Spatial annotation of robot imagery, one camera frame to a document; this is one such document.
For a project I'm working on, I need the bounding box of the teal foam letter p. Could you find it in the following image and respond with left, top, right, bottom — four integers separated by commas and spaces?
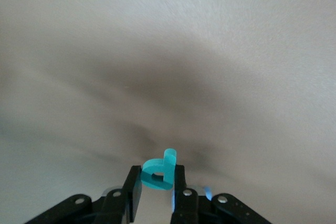
141, 148, 177, 191

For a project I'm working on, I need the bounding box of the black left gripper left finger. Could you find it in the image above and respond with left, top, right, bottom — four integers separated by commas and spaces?
25, 165, 144, 224

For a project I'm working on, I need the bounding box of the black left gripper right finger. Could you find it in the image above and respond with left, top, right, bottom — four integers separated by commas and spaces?
170, 165, 274, 224

